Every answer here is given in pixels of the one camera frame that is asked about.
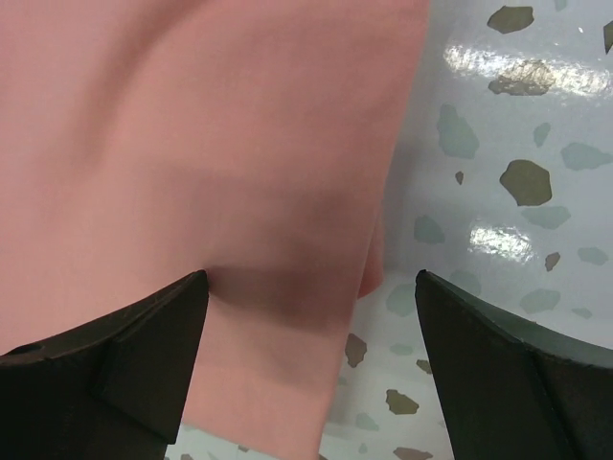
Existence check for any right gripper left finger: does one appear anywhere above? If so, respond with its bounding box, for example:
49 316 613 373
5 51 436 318
1 270 209 460

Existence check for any pink t shirt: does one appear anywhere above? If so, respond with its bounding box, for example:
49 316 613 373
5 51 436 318
1 1 429 459

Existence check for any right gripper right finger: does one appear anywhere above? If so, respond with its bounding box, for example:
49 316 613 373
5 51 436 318
415 270 612 460

